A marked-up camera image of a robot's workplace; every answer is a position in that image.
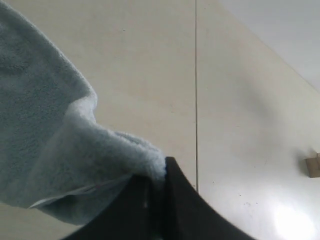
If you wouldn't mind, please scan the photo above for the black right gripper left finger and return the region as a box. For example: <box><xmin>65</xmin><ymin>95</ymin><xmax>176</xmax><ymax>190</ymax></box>
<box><xmin>64</xmin><ymin>176</ymin><xmax>154</xmax><ymax>240</ymax></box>

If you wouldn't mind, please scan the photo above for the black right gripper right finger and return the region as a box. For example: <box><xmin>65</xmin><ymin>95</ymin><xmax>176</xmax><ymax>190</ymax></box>
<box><xmin>162</xmin><ymin>157</ymin><xmax>252</xmax><ymax>240</ymax></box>

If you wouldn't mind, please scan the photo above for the light blue fluffy towel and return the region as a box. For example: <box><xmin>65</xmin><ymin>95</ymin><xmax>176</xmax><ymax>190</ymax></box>
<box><xmin>0</xmin><ymin>2</ymin><xmax>166</xmax><ymax>225</ymax></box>

